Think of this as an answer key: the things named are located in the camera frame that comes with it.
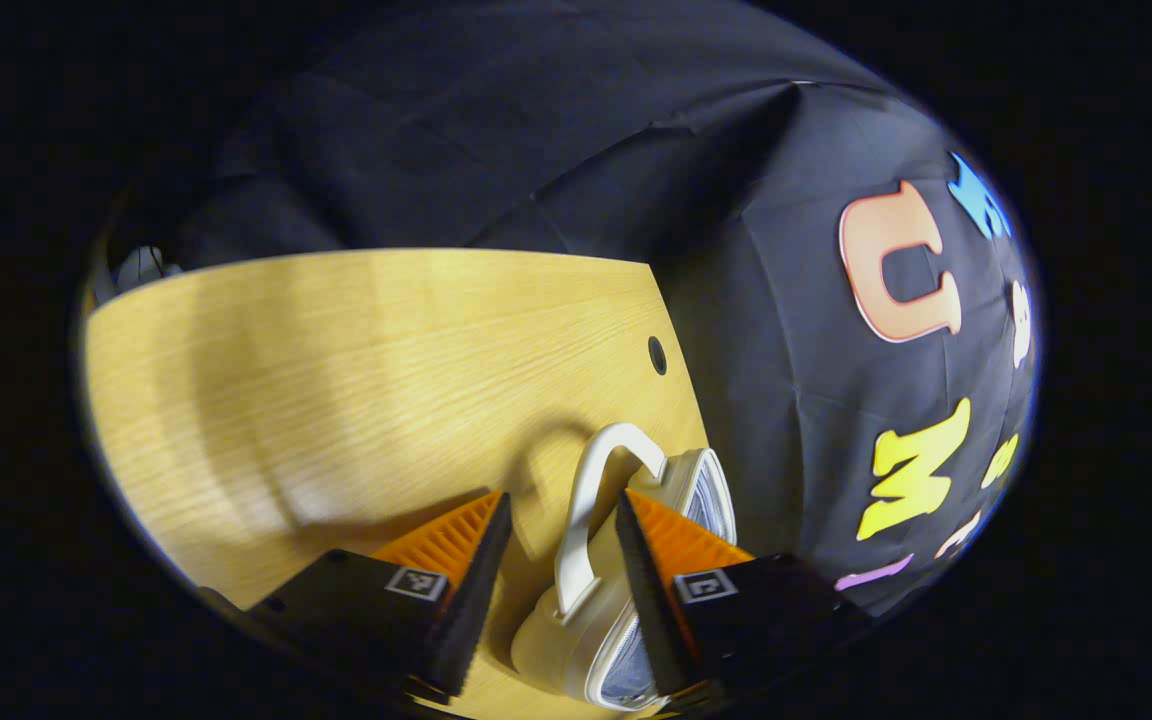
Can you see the pale blurred object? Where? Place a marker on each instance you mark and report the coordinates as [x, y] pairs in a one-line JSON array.
[[146, 268]]

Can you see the black backdrop cloth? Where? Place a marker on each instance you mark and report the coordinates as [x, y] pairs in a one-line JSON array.
[[786, 400]]

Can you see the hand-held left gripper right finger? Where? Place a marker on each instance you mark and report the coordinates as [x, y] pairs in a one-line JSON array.
[[651, 600]]

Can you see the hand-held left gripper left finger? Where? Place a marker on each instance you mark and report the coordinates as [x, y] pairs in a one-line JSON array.
[[471, 600]]

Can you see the white suitcase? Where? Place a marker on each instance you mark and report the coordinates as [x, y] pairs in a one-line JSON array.
[[586, 610]]

